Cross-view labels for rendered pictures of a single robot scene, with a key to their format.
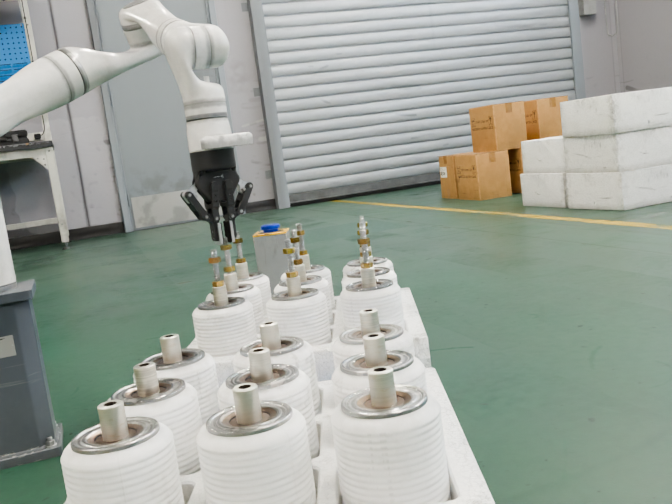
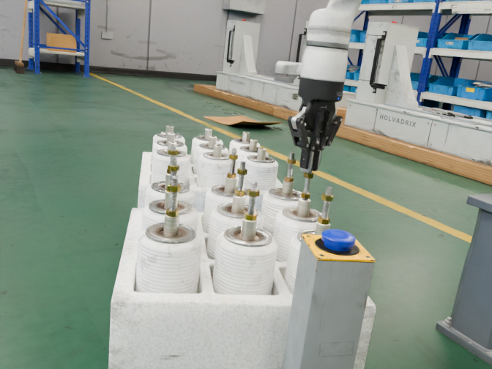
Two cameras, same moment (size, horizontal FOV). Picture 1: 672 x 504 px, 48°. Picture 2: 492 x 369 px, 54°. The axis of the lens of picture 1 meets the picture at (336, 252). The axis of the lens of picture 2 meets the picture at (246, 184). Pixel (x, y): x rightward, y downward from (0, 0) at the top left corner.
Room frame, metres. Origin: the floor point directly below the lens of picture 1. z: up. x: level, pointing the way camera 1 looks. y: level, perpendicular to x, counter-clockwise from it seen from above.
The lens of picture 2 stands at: (2.09, -0.11, 0.53)
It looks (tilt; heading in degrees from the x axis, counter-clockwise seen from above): 16 degrees down; 167
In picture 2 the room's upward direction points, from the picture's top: 6 degrees clockwise
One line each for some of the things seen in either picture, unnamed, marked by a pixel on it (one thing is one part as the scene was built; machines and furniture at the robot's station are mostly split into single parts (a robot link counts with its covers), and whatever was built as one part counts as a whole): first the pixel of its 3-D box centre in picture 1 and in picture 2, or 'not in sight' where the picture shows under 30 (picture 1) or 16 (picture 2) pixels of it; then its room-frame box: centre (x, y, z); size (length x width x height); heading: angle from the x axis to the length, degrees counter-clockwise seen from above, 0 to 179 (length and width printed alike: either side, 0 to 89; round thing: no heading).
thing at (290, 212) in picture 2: (232, 289); (302, 214); (1.31, 0.19, 0.25); 0.08 x 0.08 x 0.01
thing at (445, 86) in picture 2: not in sight; (453, 86); (-3.38, 3.64, 0.36); 0.50 x 0.38 x 0.21; 109
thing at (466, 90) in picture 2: not in sight; (483, 91); (-2.96, 3.75, 0.36); 0.50 x 0.38 x 0.21; 109
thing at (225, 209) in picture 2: (300, 281); (237, 211); (1.30, 0.07, 0.25); 0.08 x 0.08 x 0.01
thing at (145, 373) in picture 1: (146, 380); (252, 145); (0.76, 0.21, 0.26); 0.02 x 0.02 x 0.03
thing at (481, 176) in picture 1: (482, 175); not in sight; (5.07, -1.04, 0.15); 0.30 x 0.24 x 0.30; 17
